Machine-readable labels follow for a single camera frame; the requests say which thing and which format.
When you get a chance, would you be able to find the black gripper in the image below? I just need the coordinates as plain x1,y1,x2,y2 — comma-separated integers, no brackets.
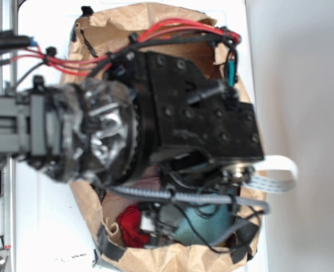
132,52,264,173

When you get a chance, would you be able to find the red paper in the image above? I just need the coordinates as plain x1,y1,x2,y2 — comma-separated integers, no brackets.
117,204,149,248

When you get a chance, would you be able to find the robot arm with black wrist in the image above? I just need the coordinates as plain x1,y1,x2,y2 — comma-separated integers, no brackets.
0,52,264,185

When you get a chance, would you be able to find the teal woven cloth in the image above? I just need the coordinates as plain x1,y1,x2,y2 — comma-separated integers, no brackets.
175,204,235,246

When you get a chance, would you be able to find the white flat ribbon cable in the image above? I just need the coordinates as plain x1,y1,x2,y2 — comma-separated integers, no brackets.
244,155,299,195

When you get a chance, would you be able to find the grey braided cable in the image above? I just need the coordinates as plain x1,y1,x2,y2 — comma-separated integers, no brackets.
109,185,269,247

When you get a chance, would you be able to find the red wire bundle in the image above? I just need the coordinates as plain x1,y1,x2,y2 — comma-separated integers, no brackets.
10,17,241,77

